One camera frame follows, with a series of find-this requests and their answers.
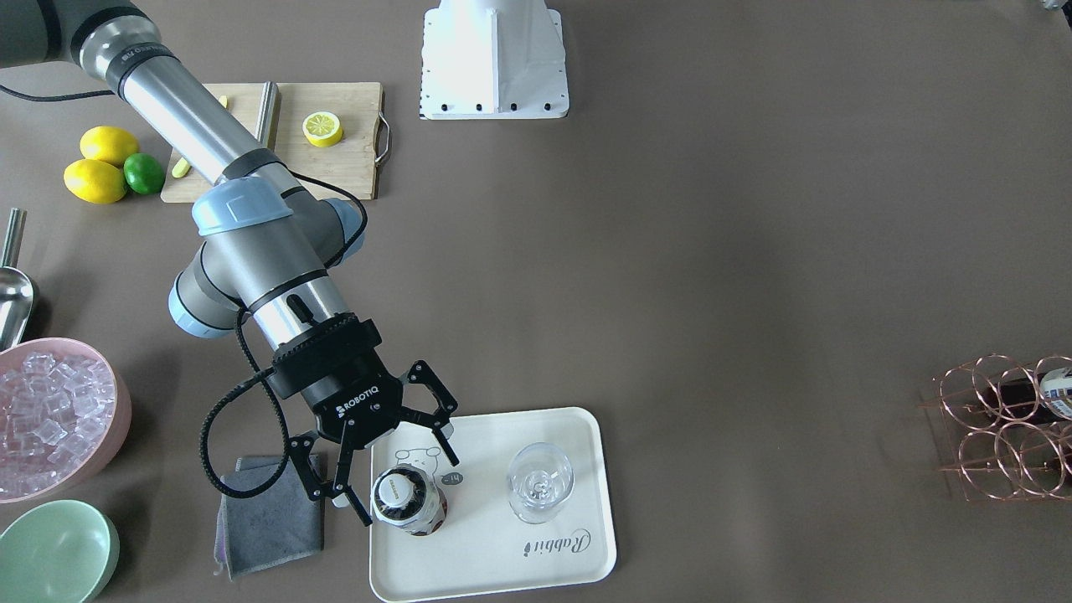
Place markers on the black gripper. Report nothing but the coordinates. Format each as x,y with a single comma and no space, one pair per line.
356,404

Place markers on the tea bottle white cap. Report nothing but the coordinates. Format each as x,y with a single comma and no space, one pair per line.
407,498

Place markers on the copper wire bottle basket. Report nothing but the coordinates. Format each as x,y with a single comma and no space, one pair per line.
987,457

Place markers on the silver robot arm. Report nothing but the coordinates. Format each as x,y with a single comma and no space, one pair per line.
268,246

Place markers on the grey folded cloth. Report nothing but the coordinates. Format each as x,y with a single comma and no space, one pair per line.
278,526

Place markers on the cream rabbit tray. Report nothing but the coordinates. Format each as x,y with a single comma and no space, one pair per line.
483,547

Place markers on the clear wine glass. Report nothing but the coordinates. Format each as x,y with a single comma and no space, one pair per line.
540,479

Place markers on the pink bowl with ice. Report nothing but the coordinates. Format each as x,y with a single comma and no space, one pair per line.
66,413

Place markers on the lemon half slice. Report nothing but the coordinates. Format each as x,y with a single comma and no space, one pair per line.
322,129

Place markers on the green ceramic bowl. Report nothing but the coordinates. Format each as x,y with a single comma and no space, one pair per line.
64,551

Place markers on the steel muddler black tip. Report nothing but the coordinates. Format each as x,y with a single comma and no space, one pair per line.
266,115

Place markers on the green lime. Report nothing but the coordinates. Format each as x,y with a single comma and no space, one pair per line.
143,174

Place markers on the yellow lemon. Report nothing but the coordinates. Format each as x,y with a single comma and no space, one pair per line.
95,181
109,144

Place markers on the metal ice scoop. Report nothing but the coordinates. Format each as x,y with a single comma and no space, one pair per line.
18,291

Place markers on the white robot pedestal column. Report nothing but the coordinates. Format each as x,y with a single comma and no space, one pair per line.
493,60

